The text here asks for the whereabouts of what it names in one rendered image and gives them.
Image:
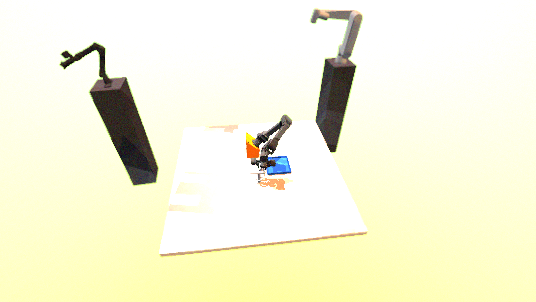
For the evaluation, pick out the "blue tray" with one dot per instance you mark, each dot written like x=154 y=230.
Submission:
x=282 y=166

